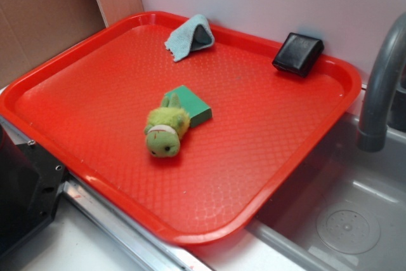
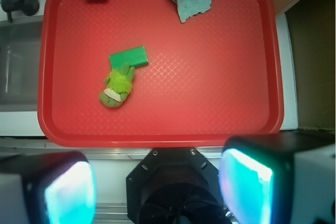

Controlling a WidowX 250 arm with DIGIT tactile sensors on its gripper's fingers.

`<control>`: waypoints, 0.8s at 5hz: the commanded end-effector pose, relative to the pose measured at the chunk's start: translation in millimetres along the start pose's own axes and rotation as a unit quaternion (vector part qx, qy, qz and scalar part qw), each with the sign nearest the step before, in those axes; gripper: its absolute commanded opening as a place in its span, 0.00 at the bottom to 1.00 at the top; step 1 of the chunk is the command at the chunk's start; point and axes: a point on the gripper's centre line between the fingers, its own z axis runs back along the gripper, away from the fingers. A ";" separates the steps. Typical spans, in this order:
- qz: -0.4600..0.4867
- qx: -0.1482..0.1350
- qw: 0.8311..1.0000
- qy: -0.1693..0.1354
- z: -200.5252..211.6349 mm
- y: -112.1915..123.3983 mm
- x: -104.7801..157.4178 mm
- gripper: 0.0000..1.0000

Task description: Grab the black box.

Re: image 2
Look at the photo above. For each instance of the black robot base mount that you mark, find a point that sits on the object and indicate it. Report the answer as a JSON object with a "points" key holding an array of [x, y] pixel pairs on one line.
{"points": [[175, 185]]}

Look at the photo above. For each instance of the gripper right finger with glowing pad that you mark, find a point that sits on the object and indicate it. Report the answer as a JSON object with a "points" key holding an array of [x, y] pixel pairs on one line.
{"points": [[287, 177]]}

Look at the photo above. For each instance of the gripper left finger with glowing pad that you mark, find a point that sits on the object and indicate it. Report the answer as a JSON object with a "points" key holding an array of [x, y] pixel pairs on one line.
{"points": [[56, 187]]}

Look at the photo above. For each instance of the red plastic tray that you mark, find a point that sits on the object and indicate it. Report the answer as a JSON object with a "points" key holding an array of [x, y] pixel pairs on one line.
{"points": [[214, 76]]}

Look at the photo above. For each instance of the grey sink basin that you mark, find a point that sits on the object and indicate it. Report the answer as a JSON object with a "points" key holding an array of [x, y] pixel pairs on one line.
{"points": [[20, 52]]}

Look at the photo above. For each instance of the green rectangular block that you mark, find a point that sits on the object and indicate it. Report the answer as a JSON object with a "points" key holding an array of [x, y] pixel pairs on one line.
{"points": [[136, 57]]}

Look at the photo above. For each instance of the aluminium rail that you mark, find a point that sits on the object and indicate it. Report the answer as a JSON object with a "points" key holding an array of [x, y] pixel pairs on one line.
{"points": [[41, 145]]}

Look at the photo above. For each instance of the green plush toy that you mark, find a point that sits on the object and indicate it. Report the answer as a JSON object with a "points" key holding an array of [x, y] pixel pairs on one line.
{"points": [[119, 84]]}

